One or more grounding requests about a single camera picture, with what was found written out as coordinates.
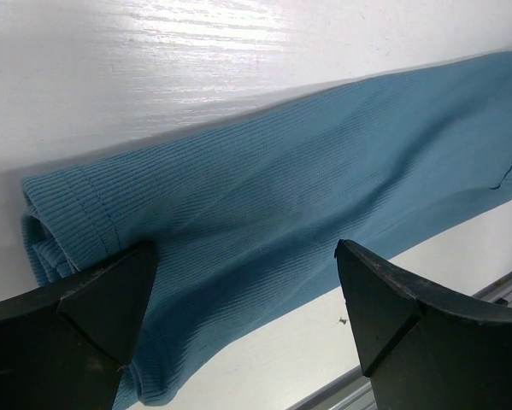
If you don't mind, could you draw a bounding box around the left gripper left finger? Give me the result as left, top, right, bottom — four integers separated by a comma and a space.
0, 243, 157, 409

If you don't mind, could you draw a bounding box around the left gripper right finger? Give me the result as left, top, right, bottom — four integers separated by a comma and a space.
335, 240, 512, 409

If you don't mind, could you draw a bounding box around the teal tank top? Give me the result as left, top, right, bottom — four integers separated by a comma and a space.
21, 51, 512, 409

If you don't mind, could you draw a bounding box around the aluminium mounting rail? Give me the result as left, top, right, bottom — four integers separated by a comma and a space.
294, 272, 512, 409

